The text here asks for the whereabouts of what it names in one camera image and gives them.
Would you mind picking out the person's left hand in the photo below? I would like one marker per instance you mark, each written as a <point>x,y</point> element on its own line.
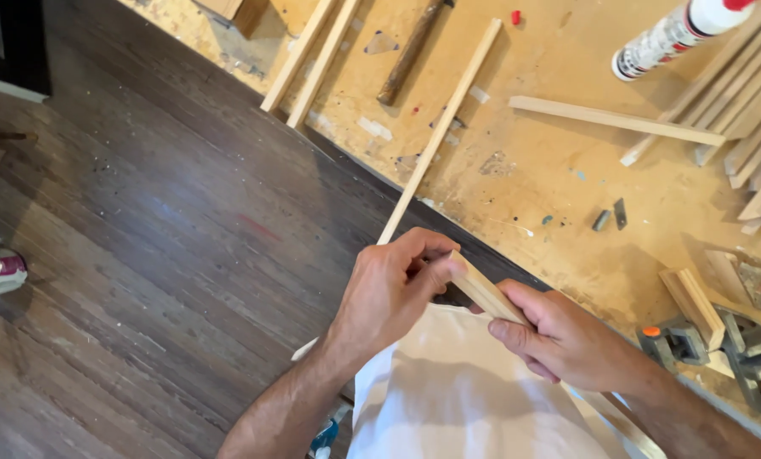
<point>380,293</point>

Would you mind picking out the person's right hand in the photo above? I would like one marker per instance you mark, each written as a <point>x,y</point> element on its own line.
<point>578,344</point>

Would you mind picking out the mitred wooden strip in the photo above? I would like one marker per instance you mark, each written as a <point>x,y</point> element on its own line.
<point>482,290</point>

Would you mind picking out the long thin wooden strip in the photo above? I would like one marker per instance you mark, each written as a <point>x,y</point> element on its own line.
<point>444,127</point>

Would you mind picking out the small grey metal bit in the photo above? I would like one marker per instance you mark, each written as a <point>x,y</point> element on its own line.
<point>601,220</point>

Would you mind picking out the small dark blade piece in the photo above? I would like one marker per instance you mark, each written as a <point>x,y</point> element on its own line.
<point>620,214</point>

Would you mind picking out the blue plastic tool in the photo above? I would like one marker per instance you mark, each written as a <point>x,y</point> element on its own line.
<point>325,437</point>

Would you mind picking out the short wooden offcut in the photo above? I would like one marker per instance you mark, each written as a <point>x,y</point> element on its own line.
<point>724,275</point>

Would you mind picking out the grey metal corner clamp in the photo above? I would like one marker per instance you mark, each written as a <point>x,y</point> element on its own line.
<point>753,366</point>

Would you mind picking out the pale wooden slat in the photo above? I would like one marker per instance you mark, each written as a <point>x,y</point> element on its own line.
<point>323,67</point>
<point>297,57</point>
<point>616,119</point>

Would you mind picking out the pile of wooden strips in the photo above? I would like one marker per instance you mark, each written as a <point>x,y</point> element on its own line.
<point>750,108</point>

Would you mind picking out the wooden block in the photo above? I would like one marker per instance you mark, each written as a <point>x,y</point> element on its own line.
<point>233,11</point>

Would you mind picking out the white sealant cartridge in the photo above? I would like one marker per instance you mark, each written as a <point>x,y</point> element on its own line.
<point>667,37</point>

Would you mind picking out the thin brown stick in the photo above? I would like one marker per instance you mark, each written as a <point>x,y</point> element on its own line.
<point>7,136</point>

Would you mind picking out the dark cabinet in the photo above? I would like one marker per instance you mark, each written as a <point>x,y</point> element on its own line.
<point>10,44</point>

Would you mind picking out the clamped wooden frame piece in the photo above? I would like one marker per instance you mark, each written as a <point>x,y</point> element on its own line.
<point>694,307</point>

